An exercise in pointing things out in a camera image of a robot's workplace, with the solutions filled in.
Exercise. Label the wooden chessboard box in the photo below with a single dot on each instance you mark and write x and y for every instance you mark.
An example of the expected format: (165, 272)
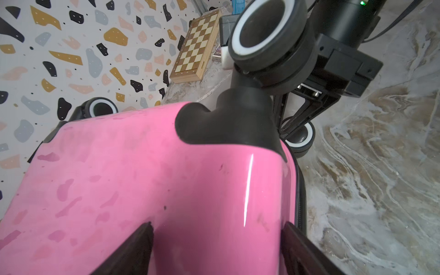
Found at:
(197, 48)

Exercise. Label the playing card deck box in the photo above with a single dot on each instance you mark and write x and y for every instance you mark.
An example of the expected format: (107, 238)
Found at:
(217, 54)

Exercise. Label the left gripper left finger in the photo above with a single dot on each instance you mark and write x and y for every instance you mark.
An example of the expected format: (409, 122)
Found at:
(133, 256)

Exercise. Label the pink hard-shell suitcase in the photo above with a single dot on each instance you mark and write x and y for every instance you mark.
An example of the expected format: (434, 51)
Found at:
(216, 209)

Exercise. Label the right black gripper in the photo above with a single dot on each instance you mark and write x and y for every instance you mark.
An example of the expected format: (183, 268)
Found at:
(340, 70)

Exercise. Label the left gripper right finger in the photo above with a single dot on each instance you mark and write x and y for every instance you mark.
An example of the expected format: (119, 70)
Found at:
(302, 257)

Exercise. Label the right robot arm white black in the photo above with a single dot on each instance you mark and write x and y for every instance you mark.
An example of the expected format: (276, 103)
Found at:
(350, 22)

